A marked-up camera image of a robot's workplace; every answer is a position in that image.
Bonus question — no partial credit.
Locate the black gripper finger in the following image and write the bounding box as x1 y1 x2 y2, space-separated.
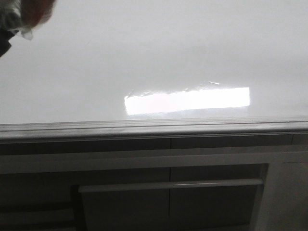
0 28 15 57

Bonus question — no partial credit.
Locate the red magnet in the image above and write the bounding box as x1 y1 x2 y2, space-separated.
17 0 56 40

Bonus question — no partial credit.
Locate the white whiteboard with aluminium frame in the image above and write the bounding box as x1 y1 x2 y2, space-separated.
0 0 308 143

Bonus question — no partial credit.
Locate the grey metal frame structure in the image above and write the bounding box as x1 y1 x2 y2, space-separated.
0 134 308 231

